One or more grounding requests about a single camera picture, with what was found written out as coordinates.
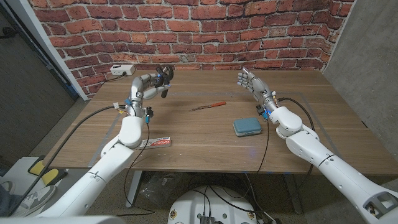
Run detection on black power strip cable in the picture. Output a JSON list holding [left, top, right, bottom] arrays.
[[104, 72, 127, 83]]

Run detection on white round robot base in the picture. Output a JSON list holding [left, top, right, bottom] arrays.
[[167, 185, 259, 224]]

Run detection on black and white panel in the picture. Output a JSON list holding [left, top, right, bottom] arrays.
[[4, 0, 90, 101]]

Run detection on grey table leg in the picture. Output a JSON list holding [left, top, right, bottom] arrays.
[[282, 174, 304, 215]]

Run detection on blue jeans leg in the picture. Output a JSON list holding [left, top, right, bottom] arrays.
[[0, 192, 24, 218]]

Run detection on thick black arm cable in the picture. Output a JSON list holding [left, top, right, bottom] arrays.
[[7, 105, 127, 215], [277, 96, 315, 131]]

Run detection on clear plastic bag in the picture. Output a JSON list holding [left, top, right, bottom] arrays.
[[138, 171, 184, 208]]

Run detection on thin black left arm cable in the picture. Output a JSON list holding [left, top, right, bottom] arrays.
[[116, 123, 156, 217]]

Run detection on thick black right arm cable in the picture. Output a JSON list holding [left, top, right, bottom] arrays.
[[277, 96, 315, 131]]

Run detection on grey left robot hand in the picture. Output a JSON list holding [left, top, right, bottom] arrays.
[[127, 73, 172, 110]]

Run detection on white floor mat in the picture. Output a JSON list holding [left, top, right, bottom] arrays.
[[6, 156, 81, 216]]

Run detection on white power strip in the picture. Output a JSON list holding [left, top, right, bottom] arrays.
[[109, 63, 136, 76]]

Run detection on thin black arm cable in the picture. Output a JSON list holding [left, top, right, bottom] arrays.
[[116, 123, 156, 217], [256, 119, 271, 174]]

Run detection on black grip strengthener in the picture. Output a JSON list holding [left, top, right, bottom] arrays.
[[154, 64, 175, 99]]

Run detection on red brick print backdrop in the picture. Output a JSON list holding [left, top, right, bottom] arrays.
[[27, 0, 357, 100]]

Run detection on white grey sneaker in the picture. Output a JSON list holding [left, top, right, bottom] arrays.
[[0, 180, 16, 194], [11, 184, 57, 218]]

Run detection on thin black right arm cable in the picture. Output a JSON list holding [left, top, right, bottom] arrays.
[[256, 119, 271, 174]]

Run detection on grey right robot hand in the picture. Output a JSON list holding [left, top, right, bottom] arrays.
[[237, 67, 278, 113]]

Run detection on orange handled screwdriver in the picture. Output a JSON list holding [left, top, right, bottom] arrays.
[[188, 101, 227, 112]]

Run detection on yellow black foot pedal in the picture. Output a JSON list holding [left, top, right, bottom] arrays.
[[27, 159, 68, 187]]

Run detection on white red toothpaste box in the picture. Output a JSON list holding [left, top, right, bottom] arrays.
[[138, 136, 172, 149]]

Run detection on dark grey door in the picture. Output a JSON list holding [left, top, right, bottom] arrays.
[[0, 6, 78, 166]]

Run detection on black door handle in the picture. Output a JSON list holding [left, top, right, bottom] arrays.
[[0, 27, 18, 40]]

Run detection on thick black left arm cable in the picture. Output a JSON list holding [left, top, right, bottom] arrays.
[[7, 105, 127, 215]]

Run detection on white table leg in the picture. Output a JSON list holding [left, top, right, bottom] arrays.
[[125, 170, 144, 208]]

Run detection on teal blue sponge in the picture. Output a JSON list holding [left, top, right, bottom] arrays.
[[233, 117, 262, 138]]

